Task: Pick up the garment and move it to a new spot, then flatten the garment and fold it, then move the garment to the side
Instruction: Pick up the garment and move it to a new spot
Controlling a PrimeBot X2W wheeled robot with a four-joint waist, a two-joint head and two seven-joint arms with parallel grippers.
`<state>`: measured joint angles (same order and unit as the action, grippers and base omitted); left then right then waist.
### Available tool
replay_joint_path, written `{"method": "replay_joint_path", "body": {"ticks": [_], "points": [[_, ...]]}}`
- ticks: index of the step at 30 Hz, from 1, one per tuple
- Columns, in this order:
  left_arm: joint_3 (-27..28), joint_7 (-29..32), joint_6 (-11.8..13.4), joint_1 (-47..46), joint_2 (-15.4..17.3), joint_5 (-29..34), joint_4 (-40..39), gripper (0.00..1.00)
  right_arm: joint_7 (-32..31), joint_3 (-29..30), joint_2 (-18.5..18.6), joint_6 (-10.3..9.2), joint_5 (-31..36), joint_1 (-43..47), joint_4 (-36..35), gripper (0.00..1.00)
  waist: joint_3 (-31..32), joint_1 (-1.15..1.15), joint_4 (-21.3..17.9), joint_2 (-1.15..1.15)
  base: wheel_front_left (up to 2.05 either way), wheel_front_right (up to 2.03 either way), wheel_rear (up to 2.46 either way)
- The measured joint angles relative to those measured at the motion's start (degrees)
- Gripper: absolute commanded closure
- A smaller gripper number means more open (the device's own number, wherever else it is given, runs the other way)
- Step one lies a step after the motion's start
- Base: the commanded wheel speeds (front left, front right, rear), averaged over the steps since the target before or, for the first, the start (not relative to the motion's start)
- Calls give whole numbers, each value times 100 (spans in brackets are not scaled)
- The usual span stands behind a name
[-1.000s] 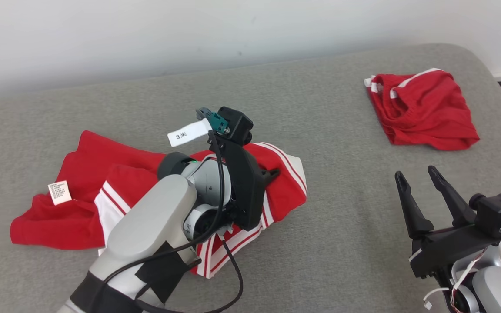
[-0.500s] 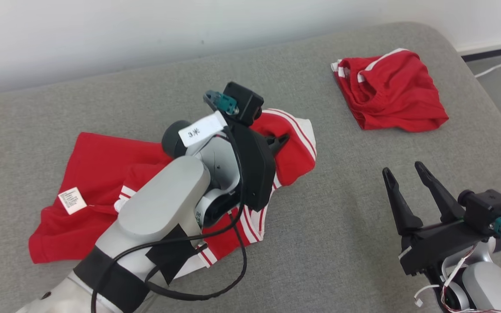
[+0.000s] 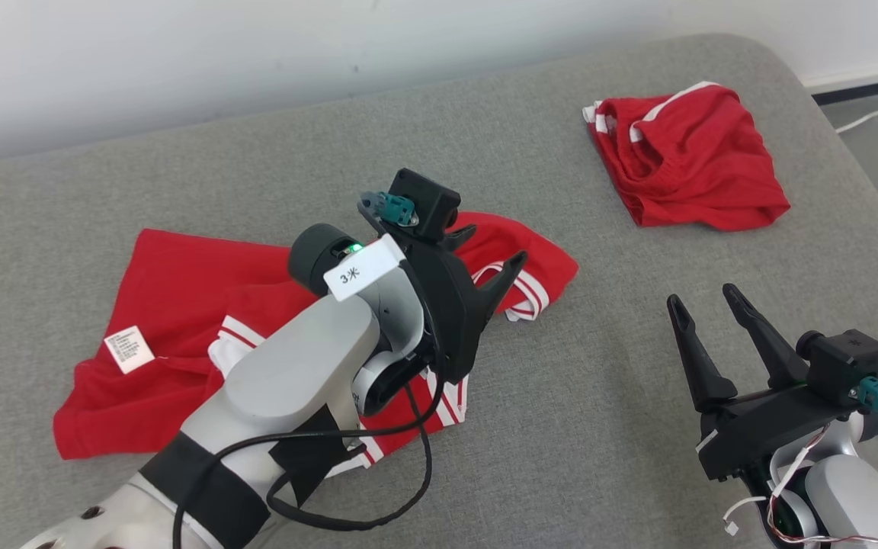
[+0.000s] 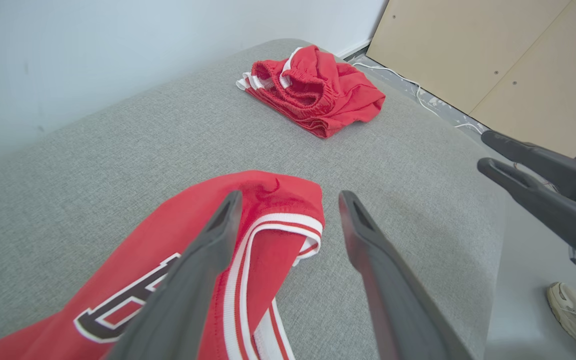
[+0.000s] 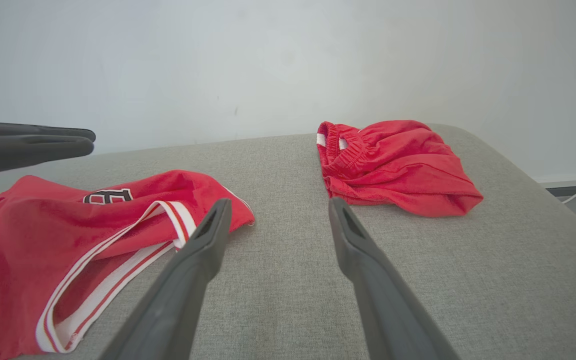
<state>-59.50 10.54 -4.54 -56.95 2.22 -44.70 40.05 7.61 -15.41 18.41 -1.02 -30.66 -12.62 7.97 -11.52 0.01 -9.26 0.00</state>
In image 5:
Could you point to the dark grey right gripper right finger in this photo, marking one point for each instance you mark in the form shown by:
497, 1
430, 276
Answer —
388, 310

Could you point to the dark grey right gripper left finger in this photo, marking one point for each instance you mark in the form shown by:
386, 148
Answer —
178, 300

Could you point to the red Bulls basketball jersey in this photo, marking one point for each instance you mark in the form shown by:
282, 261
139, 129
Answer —
28, 240

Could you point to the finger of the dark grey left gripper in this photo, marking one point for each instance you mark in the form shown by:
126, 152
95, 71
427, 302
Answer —
28, 130
28, 150

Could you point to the red shorts with white stripe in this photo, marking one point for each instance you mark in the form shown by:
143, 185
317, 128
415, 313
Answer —
403, 170

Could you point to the grey fabric sofa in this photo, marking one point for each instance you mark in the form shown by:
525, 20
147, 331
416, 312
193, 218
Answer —
293, 300

